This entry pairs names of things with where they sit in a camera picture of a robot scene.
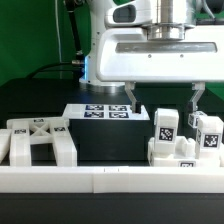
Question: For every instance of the white marker base plate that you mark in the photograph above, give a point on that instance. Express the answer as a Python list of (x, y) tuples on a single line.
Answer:
[(103, 112)]

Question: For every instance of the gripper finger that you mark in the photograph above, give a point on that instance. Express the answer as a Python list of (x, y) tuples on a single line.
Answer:
[(135, 104), (198, 89)]

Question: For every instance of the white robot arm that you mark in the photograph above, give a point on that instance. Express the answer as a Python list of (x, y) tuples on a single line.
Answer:
[(171, 19)]

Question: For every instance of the white chair back frame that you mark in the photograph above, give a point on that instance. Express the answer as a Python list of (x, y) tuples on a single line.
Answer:
[(16, 140)]

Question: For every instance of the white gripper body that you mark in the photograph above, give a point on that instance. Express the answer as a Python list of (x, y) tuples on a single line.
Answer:
[(128, 55)]

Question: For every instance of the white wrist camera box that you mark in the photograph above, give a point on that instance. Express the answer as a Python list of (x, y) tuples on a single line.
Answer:
[(134, 13)]

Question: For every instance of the white front fence bar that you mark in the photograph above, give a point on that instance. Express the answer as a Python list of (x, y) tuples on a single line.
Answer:
[(111, 180)]

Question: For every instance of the white chair seat part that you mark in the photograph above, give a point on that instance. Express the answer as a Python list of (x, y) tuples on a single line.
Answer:
[(180, 157)]

